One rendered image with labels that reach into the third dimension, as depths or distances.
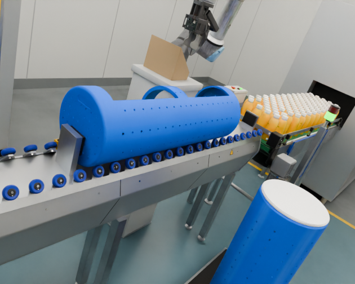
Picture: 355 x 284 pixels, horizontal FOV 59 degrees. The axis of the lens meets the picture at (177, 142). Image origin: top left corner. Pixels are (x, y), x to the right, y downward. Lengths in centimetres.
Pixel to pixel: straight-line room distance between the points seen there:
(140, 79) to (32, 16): 231
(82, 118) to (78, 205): 30
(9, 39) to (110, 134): 157
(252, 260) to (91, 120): 82
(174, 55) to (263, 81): 488
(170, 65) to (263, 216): 99
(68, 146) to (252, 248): 80
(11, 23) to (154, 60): 104
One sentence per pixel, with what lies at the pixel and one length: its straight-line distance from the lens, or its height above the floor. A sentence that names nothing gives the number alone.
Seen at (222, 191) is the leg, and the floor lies 48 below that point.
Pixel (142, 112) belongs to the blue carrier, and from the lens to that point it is 114.
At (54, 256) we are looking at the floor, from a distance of 215.
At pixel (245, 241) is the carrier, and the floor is 82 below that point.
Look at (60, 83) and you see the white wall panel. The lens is 444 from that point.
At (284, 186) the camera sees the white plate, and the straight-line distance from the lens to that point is 140.
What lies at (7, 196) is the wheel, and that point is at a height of 96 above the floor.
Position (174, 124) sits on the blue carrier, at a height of 114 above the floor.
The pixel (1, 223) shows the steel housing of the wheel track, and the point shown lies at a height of 88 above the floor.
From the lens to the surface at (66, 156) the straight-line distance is 117.
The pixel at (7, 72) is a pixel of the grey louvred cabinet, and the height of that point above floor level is 73.
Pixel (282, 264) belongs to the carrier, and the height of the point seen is 83.
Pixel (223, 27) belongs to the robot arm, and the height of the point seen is 150.
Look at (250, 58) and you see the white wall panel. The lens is 672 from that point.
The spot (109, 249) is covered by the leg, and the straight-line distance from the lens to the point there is 162.
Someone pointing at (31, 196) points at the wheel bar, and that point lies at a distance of 107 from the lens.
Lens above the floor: 161
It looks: 25 degrees down
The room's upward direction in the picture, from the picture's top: 20 degrees clockwise
